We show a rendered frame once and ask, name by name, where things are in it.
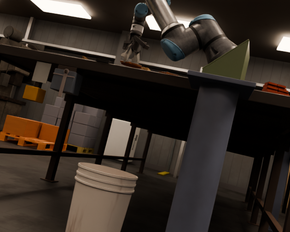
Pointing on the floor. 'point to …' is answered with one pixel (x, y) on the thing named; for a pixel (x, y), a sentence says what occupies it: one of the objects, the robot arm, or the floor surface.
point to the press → (9, 81)
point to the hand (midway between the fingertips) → (131, 64)
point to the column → (205, 150)
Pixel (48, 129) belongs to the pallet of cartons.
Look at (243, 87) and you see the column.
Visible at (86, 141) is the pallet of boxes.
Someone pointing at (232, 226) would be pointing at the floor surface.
